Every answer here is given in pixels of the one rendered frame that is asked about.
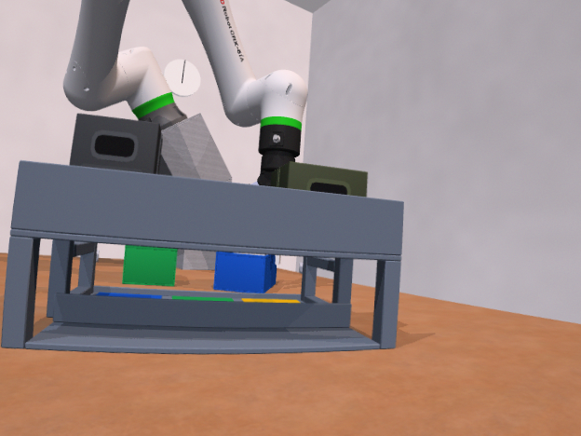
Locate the grey metal shelf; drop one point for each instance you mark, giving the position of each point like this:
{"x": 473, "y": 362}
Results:
{"x": 72, "y": 203}

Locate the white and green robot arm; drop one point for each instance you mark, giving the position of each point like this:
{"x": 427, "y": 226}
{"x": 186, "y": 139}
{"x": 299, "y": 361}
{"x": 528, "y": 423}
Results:
{"x": 92, "y": 81}

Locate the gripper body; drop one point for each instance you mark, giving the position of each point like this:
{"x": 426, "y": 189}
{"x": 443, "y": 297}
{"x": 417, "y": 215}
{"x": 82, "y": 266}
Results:
{"x": 271, "y": 162}

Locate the green bin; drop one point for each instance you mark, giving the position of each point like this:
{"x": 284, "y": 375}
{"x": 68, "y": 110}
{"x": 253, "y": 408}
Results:
{"x": 149, "y": 266}

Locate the blue bin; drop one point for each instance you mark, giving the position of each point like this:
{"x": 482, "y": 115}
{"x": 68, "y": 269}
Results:
{"x": 244, "y": 273}

